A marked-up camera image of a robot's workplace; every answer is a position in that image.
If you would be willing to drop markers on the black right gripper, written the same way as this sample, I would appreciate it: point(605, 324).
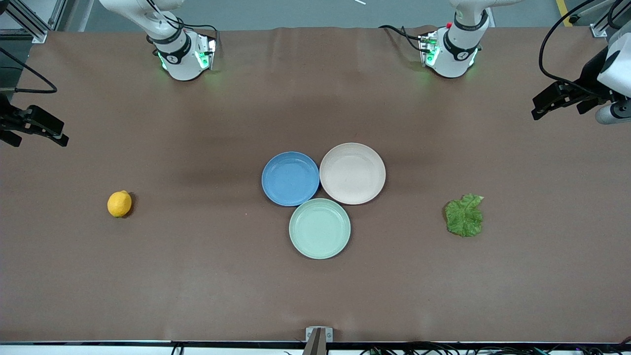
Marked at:
point(6, 120)

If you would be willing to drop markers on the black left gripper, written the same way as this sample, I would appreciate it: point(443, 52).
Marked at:
point(590, 74)

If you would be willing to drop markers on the yellow lemon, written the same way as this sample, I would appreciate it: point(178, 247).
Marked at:
point(120, 203)

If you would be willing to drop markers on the green lettuce leaf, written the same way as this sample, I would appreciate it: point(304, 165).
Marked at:
point(463, 217)

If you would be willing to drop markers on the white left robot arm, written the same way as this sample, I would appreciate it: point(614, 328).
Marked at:
point(456, 59)

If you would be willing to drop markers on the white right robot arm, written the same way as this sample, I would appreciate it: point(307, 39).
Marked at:
point(180, 61)

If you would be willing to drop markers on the brown table cover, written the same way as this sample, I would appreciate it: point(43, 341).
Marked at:
point(148, 256)

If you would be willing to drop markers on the beige plate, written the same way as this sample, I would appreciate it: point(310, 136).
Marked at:
point(352, 173)

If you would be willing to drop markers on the blue plate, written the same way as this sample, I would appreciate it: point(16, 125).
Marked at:
point(290, 178)

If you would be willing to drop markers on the mint green plate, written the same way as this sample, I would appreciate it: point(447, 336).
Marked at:
point(319, 229)

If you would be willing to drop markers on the aluminium frame profile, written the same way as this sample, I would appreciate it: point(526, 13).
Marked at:
point(597, 30)
point(29, 27)

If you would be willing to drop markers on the grey metal camera bracket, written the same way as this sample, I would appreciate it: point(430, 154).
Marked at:
point(318, 335)

